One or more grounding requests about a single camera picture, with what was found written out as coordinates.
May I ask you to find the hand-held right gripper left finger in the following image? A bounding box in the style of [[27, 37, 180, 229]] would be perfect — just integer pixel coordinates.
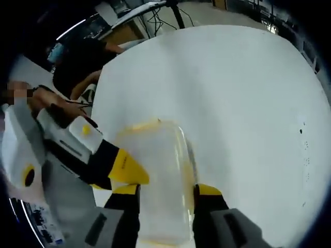
[[74, 183, 142, 248]]

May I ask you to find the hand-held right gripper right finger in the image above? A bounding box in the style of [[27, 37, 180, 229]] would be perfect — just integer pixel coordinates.
[[193, 183, 275, 248]]

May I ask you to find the clear container with plastic buckles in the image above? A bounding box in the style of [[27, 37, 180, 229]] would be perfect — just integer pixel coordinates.
[[113, 118, 200, 244]]

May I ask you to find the person's left hand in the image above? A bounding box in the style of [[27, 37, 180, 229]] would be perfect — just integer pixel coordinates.
[[27, 86, 86, 122]]

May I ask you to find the white panel with dark marks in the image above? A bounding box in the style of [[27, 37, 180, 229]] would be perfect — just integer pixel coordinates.
[[10, 197, 65, 246]]

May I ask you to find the thin black cable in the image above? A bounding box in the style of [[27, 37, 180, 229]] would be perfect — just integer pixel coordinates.
[[32, 84, 92, 107]]

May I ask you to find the black floor cable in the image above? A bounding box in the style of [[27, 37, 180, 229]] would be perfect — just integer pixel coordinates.
[[144, 4, 182, 36]]

